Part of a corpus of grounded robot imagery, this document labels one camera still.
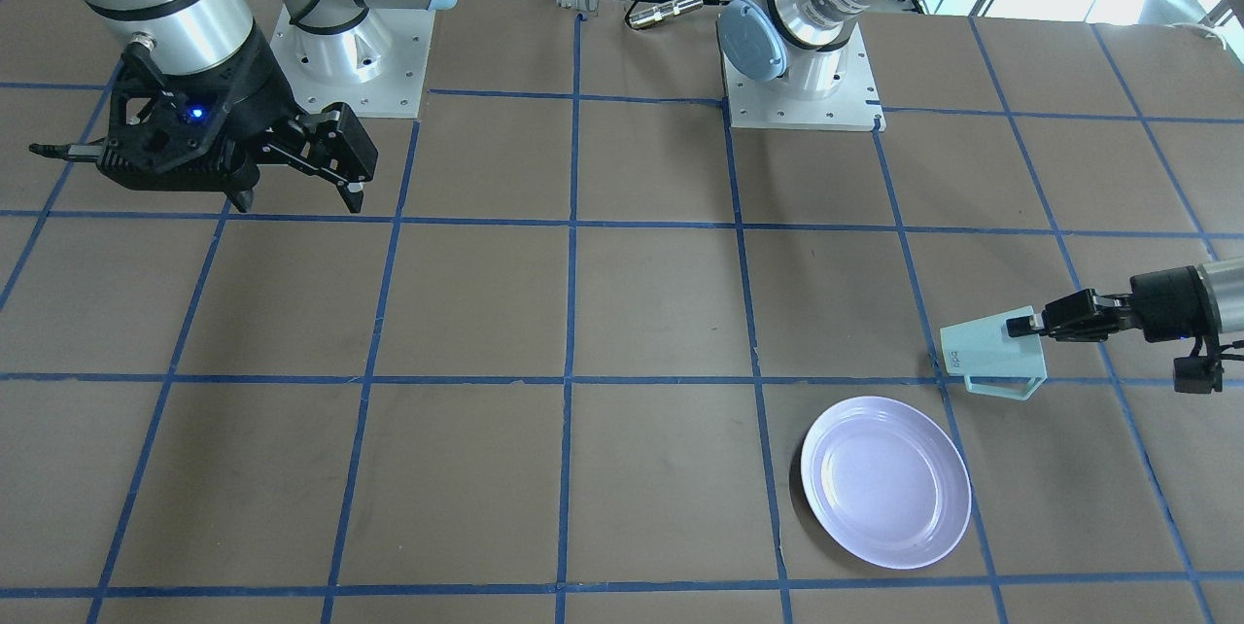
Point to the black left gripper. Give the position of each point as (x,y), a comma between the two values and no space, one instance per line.
(1162,299)

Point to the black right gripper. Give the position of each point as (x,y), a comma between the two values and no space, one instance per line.
(256,94)

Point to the mint green faceted cup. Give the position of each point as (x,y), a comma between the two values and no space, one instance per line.
(997,356)

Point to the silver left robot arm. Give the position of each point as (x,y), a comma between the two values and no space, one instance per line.
(760,36)

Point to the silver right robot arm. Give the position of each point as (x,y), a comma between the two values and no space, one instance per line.
(196,35)

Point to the lavender plate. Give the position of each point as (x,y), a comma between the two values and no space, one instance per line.
(886,483)

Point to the silver metal cylinder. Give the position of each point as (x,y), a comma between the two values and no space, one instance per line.
(639,20)

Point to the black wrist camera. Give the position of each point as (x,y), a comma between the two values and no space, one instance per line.
(1198,375)

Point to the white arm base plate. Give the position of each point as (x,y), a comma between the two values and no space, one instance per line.
(822,91)
(378,68)

